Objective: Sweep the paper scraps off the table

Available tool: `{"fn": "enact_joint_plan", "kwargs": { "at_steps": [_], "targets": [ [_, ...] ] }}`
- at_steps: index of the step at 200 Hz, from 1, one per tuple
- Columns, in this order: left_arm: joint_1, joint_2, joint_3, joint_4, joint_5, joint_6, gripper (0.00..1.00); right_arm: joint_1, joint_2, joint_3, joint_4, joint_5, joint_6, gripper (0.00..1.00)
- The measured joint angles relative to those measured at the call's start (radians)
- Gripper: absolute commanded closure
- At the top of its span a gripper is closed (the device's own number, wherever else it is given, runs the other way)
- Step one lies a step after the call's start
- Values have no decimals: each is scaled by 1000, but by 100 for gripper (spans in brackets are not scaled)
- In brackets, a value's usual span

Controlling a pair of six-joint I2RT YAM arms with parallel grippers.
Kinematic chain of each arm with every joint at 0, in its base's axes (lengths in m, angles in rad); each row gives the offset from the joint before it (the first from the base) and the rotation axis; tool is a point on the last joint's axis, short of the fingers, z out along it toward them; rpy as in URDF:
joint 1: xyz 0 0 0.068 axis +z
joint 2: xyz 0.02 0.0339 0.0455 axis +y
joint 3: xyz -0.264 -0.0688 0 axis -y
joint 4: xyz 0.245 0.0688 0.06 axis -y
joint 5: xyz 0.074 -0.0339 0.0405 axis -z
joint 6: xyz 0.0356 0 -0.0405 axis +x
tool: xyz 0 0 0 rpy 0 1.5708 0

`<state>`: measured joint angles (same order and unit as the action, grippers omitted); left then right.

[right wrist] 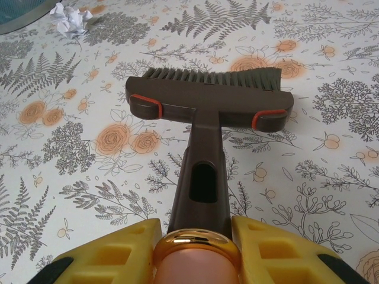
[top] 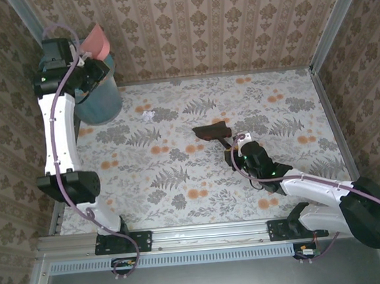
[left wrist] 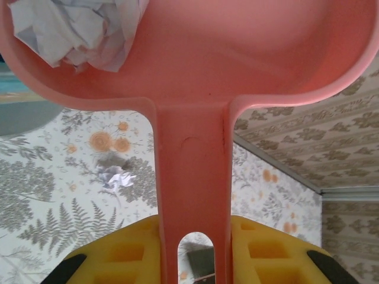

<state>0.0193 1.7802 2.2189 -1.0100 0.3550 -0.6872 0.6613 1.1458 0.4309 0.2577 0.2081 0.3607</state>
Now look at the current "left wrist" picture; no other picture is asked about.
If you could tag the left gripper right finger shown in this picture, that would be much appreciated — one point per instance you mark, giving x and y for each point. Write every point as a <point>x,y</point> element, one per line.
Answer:
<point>266,257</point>

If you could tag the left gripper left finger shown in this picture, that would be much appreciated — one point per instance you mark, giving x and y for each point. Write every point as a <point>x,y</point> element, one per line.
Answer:
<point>124,254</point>

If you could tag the pink plastic dustpan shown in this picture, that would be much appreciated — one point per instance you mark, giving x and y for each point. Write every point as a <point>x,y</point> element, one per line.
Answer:
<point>207,59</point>

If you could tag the white paper scrap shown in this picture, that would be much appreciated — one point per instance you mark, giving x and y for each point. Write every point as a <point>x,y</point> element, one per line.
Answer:
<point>118,179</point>
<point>74,29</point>

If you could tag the floral patterned table cover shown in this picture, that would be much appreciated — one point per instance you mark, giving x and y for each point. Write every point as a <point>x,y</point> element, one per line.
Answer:
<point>44,192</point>

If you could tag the aluminium side rail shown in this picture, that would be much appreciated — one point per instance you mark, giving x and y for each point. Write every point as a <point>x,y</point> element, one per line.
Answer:
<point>321,219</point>

